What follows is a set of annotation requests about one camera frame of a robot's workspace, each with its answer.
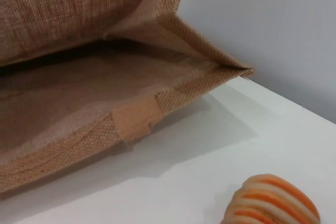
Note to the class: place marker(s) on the orange striped bread loaf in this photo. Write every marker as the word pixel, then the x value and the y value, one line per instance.
pixel 273 203

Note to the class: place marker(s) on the brown jute tote bag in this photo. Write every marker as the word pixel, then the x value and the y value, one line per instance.
pixel 78 90

